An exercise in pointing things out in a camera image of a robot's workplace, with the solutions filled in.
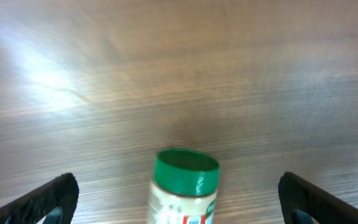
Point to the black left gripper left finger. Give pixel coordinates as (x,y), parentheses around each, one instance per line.
(53,202)

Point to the green lid spice jar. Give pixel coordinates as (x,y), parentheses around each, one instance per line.
(184,188)

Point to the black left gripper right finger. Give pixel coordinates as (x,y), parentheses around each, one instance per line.
(303,202)

